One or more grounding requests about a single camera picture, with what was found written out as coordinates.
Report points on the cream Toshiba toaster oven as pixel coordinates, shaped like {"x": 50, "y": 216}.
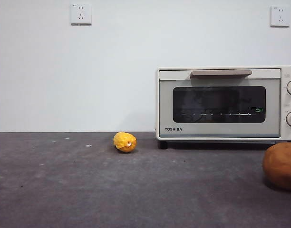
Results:
{"x": 284, "y": 133}

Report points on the yellow bumpy toy fruit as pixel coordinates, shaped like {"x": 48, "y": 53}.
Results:
{"x": 124, "y": 142}

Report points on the brown potato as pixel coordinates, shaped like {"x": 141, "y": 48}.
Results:
{"x": 282, "y": 166}

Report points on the white wall socket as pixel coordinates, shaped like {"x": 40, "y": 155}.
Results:
{"x": 280, "y": 16}
{"x": 80, "y": 14}

